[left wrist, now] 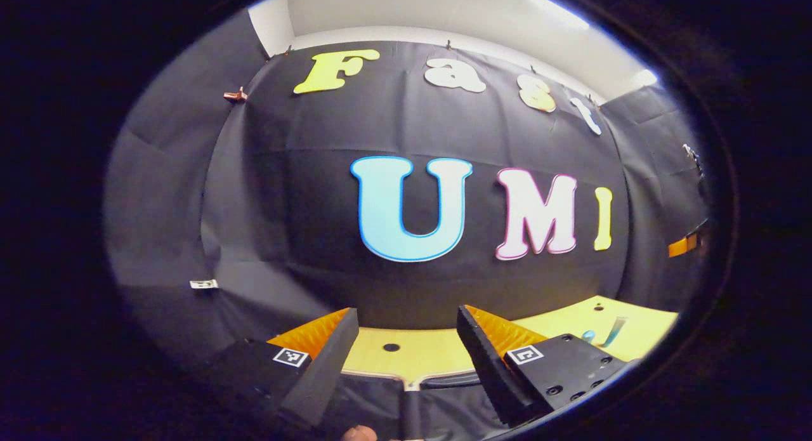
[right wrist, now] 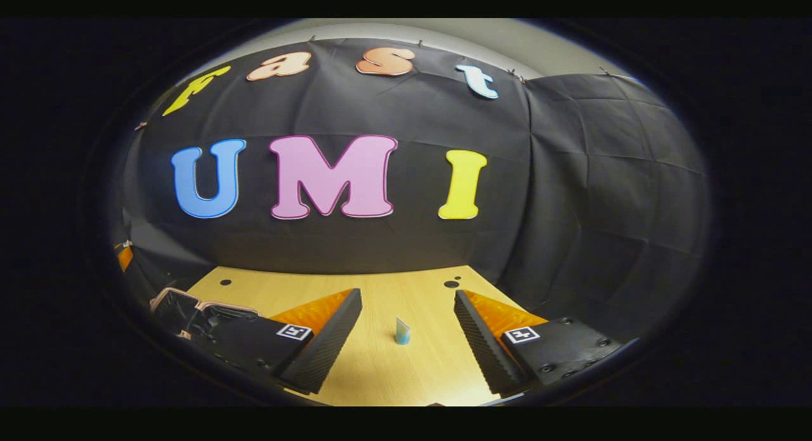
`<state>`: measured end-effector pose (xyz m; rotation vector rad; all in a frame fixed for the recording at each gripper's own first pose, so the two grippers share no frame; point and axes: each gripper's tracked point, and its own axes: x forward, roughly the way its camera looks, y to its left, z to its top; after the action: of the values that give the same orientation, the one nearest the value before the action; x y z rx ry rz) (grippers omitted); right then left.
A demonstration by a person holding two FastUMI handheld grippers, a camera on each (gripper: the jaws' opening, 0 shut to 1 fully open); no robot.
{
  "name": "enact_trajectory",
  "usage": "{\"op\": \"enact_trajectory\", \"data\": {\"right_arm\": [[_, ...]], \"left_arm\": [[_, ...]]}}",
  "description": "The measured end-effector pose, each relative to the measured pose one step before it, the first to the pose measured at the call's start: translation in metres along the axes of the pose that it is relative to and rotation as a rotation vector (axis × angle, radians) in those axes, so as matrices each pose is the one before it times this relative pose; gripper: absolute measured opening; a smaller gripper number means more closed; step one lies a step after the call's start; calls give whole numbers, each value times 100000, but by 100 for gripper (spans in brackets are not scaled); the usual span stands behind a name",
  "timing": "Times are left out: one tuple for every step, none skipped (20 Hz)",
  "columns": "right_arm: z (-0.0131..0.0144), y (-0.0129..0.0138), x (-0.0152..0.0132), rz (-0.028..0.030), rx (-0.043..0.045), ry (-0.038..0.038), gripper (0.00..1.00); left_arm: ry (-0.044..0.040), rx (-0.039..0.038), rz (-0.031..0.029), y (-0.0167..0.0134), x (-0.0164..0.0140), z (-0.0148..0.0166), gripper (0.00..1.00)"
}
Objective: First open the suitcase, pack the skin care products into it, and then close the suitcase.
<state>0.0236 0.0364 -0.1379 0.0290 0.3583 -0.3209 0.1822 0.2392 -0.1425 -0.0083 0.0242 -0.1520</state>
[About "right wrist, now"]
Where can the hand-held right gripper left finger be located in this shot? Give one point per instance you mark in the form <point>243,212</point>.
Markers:
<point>333,339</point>

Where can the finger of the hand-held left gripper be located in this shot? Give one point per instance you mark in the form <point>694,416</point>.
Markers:
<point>124,257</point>

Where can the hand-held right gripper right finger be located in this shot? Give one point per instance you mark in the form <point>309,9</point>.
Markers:
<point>479,339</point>

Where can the blue squeeze tube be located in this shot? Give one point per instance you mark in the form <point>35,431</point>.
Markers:
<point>403,332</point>

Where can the pink suitcase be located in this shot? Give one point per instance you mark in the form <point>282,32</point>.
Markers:
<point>184,311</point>

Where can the black backdrop cloth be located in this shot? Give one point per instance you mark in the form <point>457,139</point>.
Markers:
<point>412,111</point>

